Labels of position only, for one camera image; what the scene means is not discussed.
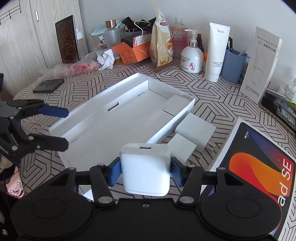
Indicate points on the crumpled white tissue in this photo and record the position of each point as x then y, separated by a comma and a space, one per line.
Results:
106, 60

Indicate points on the white open box tray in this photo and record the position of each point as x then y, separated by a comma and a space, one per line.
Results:
138, 109

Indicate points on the smaller white small box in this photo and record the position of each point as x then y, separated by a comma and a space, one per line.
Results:
181, 148

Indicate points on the blue face mask pack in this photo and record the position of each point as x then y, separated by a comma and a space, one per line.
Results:
101, 31

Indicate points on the tablet with dark screen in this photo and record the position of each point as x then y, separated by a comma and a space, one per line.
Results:
67, 42

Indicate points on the beige snack bag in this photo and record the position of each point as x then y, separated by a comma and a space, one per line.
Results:
161, 45

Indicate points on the white cosmetic tube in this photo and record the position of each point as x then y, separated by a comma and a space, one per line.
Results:
218, 39

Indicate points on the white pump lotion bottle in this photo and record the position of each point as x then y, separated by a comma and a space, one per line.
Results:
191, 56

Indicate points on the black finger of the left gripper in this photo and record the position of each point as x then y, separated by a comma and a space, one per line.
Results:
32, 142

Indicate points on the plastic bag with pink items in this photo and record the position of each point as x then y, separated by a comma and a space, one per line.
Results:
63, 71

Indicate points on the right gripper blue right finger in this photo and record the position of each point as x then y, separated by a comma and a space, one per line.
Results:
190, 179

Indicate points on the white tall product box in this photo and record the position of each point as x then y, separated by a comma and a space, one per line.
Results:
263, 58

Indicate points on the Redmi Pad SE box lid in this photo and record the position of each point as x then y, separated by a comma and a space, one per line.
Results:
257, 159

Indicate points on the black clutter pile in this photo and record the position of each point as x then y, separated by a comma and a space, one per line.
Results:
128, 27

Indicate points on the larger white small box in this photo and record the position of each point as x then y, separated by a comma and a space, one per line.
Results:
196, 130

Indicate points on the blue pen holder cup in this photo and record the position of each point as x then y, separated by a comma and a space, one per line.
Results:
234, 63

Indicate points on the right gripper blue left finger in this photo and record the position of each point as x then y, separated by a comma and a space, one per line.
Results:
102, 177

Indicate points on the white charger adapter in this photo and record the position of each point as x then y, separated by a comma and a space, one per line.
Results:
146, 168

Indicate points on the pink water bottle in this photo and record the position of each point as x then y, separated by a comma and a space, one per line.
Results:
179, 36

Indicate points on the grey bottle gold cap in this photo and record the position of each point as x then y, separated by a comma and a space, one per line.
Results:
112, 34

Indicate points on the black wallet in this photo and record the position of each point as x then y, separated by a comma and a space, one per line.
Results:
48, 86

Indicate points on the orange cardboard box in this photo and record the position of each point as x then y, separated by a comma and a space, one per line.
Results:
138, 51

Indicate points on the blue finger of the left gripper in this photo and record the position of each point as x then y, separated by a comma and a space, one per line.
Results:
30, 107

